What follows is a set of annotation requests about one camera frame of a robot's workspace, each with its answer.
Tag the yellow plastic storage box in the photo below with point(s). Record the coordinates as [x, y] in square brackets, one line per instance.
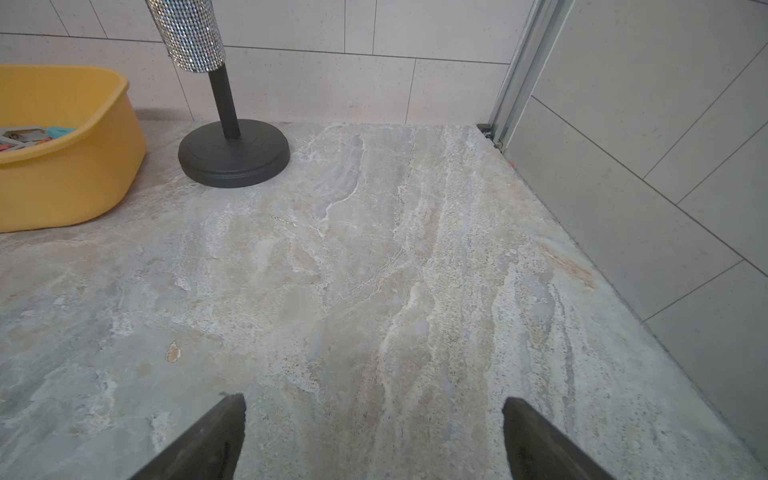
[83, 174]

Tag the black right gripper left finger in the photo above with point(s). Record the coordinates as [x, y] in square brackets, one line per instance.
[209, 449]

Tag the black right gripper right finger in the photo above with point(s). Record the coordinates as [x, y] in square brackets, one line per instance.
[536, 449]

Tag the glittery stand with black base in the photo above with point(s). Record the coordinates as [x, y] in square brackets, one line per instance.
[232, 152]

